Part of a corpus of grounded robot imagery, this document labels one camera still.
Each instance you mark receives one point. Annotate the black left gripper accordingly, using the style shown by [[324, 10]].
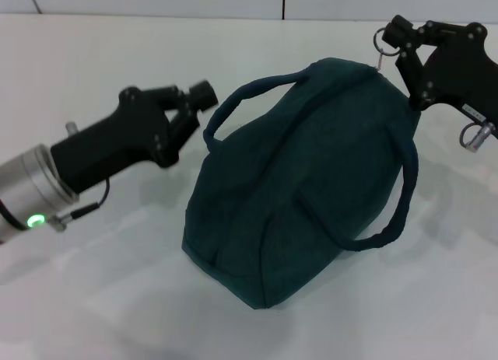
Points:
[[120, 138]]

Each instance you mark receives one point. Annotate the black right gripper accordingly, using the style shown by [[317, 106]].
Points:
[[455, 72]]

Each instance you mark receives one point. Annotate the dark teal fabric lunch bag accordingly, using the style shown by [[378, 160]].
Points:
[[303, 181]]

